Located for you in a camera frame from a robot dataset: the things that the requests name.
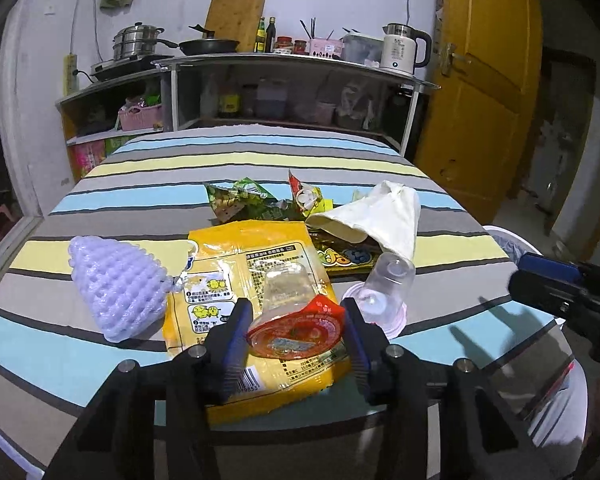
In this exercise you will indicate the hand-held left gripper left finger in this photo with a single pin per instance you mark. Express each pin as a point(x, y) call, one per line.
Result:
point(235, 342)

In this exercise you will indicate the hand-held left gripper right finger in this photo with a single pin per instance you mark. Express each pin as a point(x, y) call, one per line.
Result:
point(357, 347)

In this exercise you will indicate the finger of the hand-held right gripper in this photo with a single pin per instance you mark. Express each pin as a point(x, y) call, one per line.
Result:
point(540, 292)
point(550, 266)

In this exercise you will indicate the jelly cup with red lid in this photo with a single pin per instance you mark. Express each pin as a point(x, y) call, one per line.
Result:
point(295, 330)

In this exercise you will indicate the clear plastic cup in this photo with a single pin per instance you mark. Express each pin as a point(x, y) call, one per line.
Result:
point(387, 280)

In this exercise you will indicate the yellow snack bag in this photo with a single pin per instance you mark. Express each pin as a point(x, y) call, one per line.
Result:
point(220, 270)

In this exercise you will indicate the colourful candy wrapper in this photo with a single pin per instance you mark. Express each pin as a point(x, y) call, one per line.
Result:
point(340, 258)

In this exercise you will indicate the purple foam fruit net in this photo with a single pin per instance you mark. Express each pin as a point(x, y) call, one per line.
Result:
point(115, 285)

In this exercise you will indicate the green snack wrapper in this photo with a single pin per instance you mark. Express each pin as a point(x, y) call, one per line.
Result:
point(240, 200)

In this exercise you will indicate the red and yellow wrapper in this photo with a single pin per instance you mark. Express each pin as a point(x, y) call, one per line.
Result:
point(307, 197)

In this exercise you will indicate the striped tablecloth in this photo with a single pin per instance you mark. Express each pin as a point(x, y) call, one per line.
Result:
point(280, 160)

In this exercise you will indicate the yellow wooden door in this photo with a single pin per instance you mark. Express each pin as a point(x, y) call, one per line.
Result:
point(485, 85)

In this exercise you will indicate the green carton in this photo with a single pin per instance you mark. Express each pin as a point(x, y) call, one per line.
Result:
point(116, 145)

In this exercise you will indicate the pink carton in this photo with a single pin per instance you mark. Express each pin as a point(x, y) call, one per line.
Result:
point(87, 157)

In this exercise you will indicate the dark bottle with yellow label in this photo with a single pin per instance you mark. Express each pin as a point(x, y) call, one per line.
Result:
point(229, 105)

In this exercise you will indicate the clear plastic bag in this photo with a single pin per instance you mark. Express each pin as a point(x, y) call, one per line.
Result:
point(355, 105)

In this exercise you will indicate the white plastic bottle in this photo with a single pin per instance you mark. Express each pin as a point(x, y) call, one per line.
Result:
point(210, 100)

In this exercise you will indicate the pink plastic basket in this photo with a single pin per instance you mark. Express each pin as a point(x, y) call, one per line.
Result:
point(140, 117)

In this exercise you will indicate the grey plastic canister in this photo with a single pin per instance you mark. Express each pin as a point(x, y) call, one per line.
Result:
point(270, 100)

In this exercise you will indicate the white electric kettle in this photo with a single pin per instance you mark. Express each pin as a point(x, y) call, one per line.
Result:
point(400, 52)

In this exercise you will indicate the low white shelf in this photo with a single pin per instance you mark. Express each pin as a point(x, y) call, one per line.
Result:
point(110, 87)

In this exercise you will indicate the clear plastic container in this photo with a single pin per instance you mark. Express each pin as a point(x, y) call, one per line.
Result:
point(362, 50)

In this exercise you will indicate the black frying pan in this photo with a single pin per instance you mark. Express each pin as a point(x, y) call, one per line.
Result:
point(210, 46)

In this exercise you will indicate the induction cooker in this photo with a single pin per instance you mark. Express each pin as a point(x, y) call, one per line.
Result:
point(125, 66)

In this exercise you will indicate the pink chopstick holder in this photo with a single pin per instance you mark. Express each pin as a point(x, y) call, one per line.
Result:
point(325, 49)

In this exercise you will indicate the large red sauce jar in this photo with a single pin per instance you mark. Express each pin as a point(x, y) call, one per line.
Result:
point(284, 46)

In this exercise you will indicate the small red sauce jar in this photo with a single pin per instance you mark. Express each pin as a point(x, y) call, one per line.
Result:
point(300, 47)

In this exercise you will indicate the green oil bottle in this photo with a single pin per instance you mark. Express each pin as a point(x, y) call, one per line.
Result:
point(260, 40)

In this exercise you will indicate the dark sauce bottle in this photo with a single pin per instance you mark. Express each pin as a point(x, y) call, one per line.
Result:
point(271, 40)

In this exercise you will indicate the steel steamer pot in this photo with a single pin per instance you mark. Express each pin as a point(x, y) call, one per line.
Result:
point(135, 42)

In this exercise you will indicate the yellowed power strip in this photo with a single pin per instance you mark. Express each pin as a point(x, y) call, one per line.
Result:
point(70, 72)

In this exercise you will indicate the bundle of chopsticks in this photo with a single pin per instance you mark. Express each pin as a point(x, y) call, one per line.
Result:
point(311, 30)

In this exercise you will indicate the wooden cutting board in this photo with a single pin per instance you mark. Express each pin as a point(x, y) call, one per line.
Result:
point(232, 17)

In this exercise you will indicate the metal frame shelf unit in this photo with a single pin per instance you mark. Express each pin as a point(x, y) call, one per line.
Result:
point(290, 62)

